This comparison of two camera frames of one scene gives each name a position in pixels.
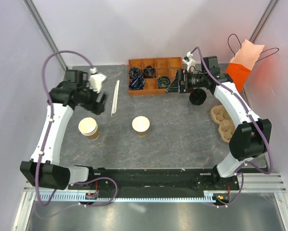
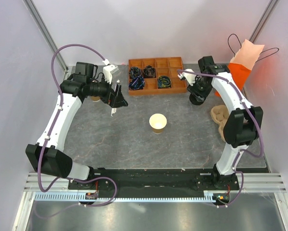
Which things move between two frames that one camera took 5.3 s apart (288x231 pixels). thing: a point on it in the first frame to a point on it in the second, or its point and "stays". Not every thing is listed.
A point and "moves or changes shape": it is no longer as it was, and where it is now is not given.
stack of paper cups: x=88 y=127 moves or changes shape
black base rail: x=155 y=180 stays
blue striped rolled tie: x=137 y=83 stays
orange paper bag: x=240 y=68 stays
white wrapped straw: x=114 y=104 stays
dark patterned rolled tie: x=135 y=71 stays
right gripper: x=182 y=75 to x=193 y=89
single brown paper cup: x=141 y=124 to x=157 y=121
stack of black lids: x=197 y=96 stays
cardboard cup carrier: x=227 y=127 stays
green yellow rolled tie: x=163 y=82 stays
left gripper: x=95 y=107 to x=110 y=98
